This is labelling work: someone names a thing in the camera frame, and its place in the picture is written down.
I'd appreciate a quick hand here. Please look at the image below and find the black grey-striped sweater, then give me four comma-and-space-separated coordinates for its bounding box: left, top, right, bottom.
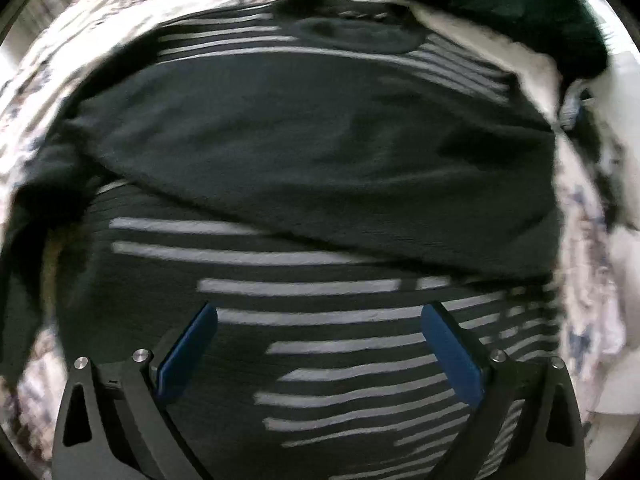
1, 0, 560, 479

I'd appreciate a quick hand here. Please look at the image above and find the beige and navy clothes pile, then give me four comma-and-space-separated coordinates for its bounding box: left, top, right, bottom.
558, 79, 603, 164

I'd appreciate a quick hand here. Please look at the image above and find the white bed headboard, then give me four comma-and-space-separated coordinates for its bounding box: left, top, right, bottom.
590, 52, 639, 230

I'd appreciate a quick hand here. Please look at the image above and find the floral bed blanket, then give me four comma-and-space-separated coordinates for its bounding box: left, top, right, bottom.
1, 0, 626, 474

